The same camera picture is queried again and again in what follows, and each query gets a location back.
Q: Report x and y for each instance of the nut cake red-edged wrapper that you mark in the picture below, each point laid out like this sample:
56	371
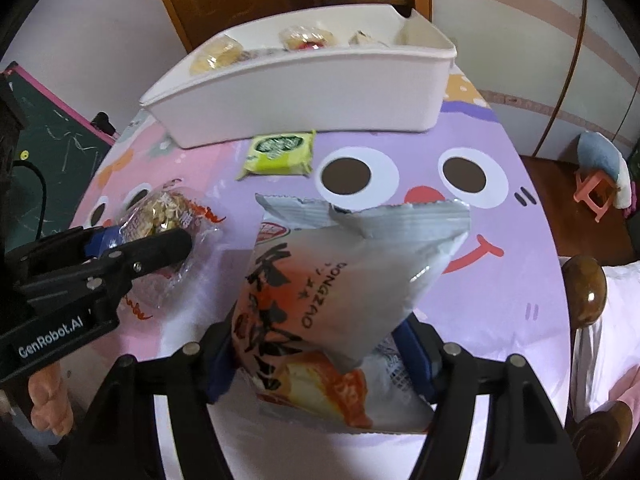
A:
160	210

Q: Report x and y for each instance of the yellow rice cake packet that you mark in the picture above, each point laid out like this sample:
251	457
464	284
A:
215	55

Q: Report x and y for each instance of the blue plush pillow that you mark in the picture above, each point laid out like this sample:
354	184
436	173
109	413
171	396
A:
600	147

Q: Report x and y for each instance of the green snack packet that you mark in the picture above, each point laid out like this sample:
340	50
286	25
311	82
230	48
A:
277	152

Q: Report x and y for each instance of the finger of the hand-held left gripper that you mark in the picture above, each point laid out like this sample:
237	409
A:
165	247
100	240

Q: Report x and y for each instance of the white bedding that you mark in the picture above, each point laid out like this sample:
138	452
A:
620	335

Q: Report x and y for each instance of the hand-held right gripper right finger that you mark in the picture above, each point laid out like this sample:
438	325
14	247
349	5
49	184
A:
417	360

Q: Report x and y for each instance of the green chalkboard pink frame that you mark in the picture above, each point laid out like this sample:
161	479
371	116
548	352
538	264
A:
60	150

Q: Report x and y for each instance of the white plastic bin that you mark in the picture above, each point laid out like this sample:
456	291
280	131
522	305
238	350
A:
300	95

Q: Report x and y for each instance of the white orange snack bag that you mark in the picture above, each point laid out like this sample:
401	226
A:
350	280

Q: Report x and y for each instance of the round cookie clear wrapper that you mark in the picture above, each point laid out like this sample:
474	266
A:
305	37

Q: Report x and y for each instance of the black chalkboard clamp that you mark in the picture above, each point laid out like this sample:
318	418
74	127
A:
104	122

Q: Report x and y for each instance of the person's left hand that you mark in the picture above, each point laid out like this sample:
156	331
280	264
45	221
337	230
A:
50	400

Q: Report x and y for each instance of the wooden bed post knob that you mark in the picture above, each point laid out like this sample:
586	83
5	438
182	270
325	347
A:
582	285
600	432

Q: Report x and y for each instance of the pink stool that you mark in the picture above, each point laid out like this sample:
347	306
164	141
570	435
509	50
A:
590	185

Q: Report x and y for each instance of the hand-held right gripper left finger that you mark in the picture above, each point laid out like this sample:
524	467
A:
220	380

